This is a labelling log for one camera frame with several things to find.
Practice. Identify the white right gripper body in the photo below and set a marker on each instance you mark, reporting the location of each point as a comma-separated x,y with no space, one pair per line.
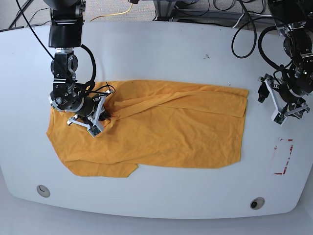
87,110

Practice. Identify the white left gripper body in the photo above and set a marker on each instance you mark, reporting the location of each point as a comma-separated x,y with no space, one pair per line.
283,97

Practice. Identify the orange t-shirt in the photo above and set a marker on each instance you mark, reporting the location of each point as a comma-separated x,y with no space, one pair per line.
158,123

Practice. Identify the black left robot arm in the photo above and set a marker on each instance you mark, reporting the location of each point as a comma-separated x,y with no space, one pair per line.
294,19

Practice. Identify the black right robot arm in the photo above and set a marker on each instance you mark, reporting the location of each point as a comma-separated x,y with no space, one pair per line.
67,19

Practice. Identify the red tape rectangle marking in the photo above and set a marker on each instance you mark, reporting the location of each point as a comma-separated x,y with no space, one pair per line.
281,156

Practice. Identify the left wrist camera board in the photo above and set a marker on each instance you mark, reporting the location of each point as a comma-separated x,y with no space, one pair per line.
278,118

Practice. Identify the left table cable grommet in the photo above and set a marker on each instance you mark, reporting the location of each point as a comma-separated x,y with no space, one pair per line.
43,191

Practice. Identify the table cable grommet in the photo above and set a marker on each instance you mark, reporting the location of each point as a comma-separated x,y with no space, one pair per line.
257,203
43,191

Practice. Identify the right table cable grommet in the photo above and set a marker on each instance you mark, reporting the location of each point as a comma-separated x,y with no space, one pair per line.
257,203

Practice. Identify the aluminium frame stand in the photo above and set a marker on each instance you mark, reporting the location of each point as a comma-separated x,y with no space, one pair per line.
227,13

